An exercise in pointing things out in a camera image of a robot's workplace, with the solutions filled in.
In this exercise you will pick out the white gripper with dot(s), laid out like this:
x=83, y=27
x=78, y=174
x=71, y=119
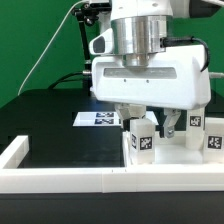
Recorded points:
x=174, y=79

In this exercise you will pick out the white square table top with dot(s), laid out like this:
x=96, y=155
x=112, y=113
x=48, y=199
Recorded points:
x=167, y=151

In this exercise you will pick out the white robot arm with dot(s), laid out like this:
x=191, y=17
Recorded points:
x=138, y=61

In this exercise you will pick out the white sheet with tags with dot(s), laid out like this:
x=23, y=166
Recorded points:
x=90, y=119

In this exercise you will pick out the white U-shaped fence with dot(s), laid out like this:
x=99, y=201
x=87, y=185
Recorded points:
x=152, y=178

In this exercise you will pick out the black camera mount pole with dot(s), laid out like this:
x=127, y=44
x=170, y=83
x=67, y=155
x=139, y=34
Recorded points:
x=87, y=15

